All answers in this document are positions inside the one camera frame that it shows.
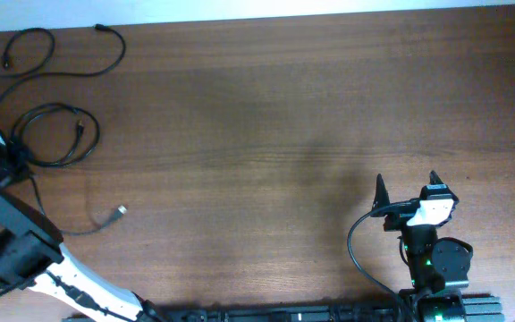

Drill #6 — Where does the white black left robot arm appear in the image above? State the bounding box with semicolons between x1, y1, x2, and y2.
0;133;164;321

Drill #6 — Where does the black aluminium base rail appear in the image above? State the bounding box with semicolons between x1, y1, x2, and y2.
63;292;504;322

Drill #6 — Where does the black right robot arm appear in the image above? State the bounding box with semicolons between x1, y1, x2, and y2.
372;171;473;321

